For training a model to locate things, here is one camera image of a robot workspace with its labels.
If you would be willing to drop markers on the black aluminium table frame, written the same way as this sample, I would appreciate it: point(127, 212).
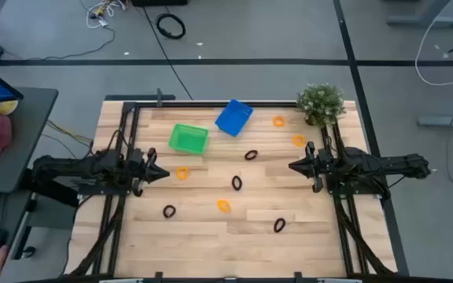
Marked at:
point(211, 104)

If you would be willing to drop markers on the green plastic basket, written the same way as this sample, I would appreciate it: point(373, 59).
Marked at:
point(189, 139)

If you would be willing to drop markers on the grey desk foot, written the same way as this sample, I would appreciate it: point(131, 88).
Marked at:
point(423, 20)
point(446, 121)

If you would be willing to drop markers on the potted artificial plant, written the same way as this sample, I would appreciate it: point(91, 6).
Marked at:
point(321, 103)

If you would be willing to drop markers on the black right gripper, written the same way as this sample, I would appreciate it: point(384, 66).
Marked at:
point(321, 165)

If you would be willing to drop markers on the dark grey low desk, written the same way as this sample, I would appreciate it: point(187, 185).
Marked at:
point(14, 212)

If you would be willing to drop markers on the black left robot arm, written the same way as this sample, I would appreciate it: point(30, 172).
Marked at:
point(73, 167)

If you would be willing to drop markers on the black floor box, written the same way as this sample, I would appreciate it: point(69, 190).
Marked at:
point(159, 2)

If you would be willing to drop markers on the blue plastic basket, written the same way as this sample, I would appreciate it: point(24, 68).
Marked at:
point(233, 117)

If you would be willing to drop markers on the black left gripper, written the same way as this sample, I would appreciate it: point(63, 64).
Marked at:
point(138, 169)

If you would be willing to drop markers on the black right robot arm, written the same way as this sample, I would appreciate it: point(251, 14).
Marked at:
point(387, 163)

